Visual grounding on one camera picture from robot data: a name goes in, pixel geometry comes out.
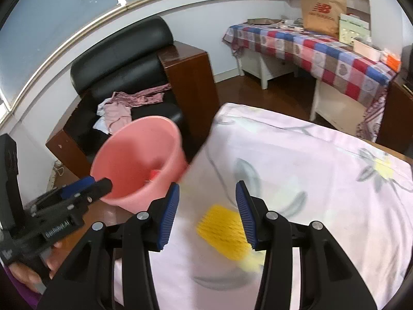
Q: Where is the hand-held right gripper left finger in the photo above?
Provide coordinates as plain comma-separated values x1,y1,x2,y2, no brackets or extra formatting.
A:
38,182,180,310

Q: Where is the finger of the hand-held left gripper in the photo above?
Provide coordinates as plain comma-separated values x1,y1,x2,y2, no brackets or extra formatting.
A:
69,177,113,215
32,176,97,209

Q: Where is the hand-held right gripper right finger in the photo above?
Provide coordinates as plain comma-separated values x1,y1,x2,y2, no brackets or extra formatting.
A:
235,181,377,310

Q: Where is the yellow foam net red label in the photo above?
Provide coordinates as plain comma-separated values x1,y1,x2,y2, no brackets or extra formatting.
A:
196,203,263,273

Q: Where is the pink plastic bucket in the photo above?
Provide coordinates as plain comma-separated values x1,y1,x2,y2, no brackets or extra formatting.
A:
90,116,188,214

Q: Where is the person's left forearm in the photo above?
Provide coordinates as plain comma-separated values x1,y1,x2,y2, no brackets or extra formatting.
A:
0,265,42,310

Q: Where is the person's left hand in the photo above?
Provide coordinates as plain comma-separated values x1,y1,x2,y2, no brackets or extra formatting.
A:
10,242,70,293

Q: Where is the pink floral tablecloth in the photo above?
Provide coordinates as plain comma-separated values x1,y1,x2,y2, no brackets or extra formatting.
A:
113,103,413,310

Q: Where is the pink garment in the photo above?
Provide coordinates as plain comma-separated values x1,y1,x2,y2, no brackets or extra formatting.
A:
104,101,133,134

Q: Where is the mauve patterned garment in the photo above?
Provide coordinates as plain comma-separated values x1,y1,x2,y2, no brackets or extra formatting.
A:
111,83,171,108

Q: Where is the black leather wooden armchair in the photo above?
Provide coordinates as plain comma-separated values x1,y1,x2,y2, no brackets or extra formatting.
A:
45,16,220,181

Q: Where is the white table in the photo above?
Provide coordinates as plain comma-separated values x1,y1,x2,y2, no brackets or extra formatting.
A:
240,50,368,133

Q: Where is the red white lattice cloth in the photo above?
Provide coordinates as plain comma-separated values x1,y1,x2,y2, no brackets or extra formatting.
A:
356,90,388,143

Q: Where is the checked tablecloth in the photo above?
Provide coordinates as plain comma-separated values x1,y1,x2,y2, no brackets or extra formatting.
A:
222,23,397,109

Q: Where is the white container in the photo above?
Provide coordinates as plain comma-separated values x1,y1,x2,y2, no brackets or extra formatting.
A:
353,37,383,61

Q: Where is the orange box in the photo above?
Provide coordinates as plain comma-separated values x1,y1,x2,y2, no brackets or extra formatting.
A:
380,49,402,72

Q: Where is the green box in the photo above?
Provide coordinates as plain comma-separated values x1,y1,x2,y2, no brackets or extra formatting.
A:
338,13,371,47

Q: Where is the brown paper bag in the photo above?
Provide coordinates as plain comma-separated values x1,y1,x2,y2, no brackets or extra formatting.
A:
299,0,347,37

